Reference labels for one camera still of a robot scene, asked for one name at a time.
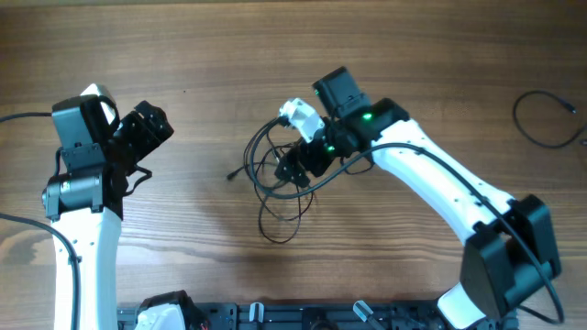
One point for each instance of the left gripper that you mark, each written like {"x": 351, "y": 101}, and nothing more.
{"x": 150, "y": 131}

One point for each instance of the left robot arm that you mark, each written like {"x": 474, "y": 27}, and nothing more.
{"x": 86, "y": 209}

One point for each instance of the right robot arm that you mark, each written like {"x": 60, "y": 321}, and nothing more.
{"x": 510, "y": 249}

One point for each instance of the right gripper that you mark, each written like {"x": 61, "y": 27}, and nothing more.
{"x": 296, "y": 164}

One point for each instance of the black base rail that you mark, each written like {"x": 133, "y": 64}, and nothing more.
{"x": 407, "y": 315}

